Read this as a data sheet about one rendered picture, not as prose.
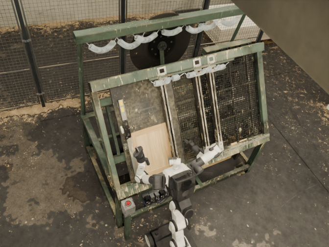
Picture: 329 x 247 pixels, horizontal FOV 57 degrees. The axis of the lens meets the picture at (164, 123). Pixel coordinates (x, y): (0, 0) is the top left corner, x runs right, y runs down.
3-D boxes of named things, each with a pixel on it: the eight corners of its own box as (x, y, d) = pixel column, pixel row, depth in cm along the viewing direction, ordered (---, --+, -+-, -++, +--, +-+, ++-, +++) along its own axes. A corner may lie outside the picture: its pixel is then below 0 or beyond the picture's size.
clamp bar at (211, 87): (215, 150, 385) (226, 156, 364) (201, 56, 352) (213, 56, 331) (222, 148, 389) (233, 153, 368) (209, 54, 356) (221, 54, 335)
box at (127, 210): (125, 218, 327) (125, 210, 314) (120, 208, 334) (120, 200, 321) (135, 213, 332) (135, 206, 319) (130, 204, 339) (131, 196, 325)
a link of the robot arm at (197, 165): (207, 166, 311) (196, 174, 309) (205, 165, 320) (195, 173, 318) (200, 157, 311) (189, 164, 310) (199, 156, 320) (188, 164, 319)
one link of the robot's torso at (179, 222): (188, 229, 346) (189, 201, 320) (175, 235, 339) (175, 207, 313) (181, 219, 357) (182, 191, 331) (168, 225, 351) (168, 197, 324)
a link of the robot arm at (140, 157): (129, 154, 284) (132, 161, 294) (138, 158, 280) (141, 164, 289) (136, 144, 291) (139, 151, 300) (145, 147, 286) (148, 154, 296)
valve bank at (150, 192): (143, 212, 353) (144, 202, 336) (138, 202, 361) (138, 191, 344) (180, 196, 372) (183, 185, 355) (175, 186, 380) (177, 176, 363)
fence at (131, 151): (135, 181, 344) (136, 182, 341) (117, 100, 318) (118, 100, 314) (139, 180, 346) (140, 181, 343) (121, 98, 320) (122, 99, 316)
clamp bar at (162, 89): (171, 167, 362) (181, 174, 340) (152, 67, 328) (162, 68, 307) (178, 164, 365) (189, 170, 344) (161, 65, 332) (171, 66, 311)
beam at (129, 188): (115, 196, 343) (118, 200, 334) (112, 187, 340) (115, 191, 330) (264, 138, 427) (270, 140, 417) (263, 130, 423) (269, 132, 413)
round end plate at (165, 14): (130, 81, 371) (132, 21, 312) (129, 78, 374) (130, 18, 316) (186, 67, 401) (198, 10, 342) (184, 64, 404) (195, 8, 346)
